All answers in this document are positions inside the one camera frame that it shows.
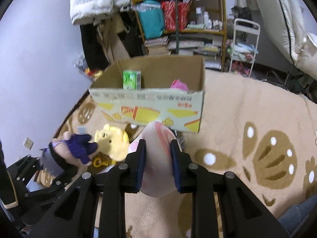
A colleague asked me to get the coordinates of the yellow plush toy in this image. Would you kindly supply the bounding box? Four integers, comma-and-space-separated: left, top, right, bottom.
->
95, 124, 130, 162

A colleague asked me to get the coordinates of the beige patterned blanket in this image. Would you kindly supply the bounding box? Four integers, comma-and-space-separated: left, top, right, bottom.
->
57, 70, 316, 237

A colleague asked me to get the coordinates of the red gift bag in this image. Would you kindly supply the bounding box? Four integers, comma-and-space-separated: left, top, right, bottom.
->
161, 0, 191, 31

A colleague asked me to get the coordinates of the green pole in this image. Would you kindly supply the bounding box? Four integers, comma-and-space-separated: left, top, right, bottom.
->
175, 0, 179, 54

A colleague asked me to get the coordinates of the cardboard box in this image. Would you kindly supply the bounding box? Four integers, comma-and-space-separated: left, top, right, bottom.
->
89, 55, 205, 133

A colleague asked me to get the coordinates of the plastic bag of toys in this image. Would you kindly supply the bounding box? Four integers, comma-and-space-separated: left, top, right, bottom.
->
73, 53, 103, 81

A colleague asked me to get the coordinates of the person left hand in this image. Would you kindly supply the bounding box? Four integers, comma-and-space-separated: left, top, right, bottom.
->
52, 131, 83, 167

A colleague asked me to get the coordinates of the teal bag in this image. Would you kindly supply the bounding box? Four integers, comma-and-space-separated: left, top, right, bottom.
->
134, 0, 165, 40

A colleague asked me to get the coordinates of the stack of books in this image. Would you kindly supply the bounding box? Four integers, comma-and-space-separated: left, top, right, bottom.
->
145, 36, 171, 55

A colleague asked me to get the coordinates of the pink swirl plush cushion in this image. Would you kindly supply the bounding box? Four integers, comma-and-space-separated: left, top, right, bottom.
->
128, 121, 176, 198

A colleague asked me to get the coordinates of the green tissue pack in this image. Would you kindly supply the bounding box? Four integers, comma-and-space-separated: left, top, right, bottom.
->
122, 70, 141, 90

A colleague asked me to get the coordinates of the beige coat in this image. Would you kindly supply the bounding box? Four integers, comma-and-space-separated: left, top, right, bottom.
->
97, 13, 131, 64

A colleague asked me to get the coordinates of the wall socket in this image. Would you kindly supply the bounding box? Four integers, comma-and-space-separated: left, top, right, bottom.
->
24, 138, 34, 150

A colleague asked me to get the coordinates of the white rolling cart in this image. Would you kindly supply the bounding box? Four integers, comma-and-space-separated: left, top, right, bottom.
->
228, 18, 261, 77

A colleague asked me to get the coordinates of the pink bear plush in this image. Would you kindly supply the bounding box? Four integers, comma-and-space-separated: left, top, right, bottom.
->
170, 79, 189, 91

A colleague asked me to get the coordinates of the wooden shelf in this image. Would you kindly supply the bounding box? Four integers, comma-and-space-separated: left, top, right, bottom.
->
131, 0, 227, 70

